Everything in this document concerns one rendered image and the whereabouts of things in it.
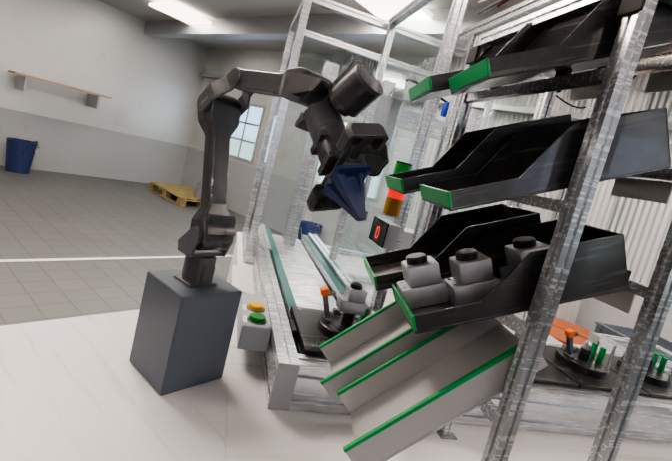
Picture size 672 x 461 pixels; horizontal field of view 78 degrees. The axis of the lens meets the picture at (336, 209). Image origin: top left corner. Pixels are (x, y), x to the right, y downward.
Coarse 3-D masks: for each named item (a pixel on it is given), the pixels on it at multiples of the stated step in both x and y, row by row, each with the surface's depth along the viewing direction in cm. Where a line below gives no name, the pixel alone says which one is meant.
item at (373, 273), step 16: (480, 208) 78; (496, 208) 79; (512, 208) 74; (432, 224) 79; (448, 224) 78; (464, 224) 79; (480, 224) 66; (496, 224) 66; (512, 224) 66; (528, 224) 66; (432, 240) 79; (448, 240) 79; (464, 240) 66; (368, 256) 78; (384, 256) 78; (400, 256) 79; (432, 256) 78; (448, 256) 66; (368, 272) 74; (384, 272) 74; (400, 272) 66; (384, 288) 66
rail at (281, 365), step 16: (256, 256) 163; (256, 272) 152; (272, 272) 138; (256, 288) 142; (272, 288) 125; (272, 304) 111; (272, 320) 100; (272, 336) 94; (288, 336) 94; (272, 352) 91; (288, 352) 87; (272, 368) 86; (288, 368) 82; (272, 384) 83; (288, 384) 83; (272, 400) 83; (288, 400) 83
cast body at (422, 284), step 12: (420, 252) 60; (408, 264) 59; (420, 264) 58; (432, 264) 58; (408, 276) 58; (420, 276) 58; (432, 276) 58; (408, 288) 58; (420, 288) 58; (432, 288) 58; (444, 288) 58; (408, 300) 58; (420, 300) 58; (432, 300) 58; (444, 300) 58
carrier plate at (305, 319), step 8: (296, 312) 107; (304, 312) 108; (312, 312) 109; (320, 312) 111; (296, 320) 102; (304, 320) 103; (312, 320) 104; (296, 328) 99; (304, 328) 98; (312, 328) 99; (304, 336) 94; (312, 336) 95; (320, 336) 96; (304, 344) 90; (312, 344) 91; (304, 352) 88; (312, 352) 88; (320, 352) 89
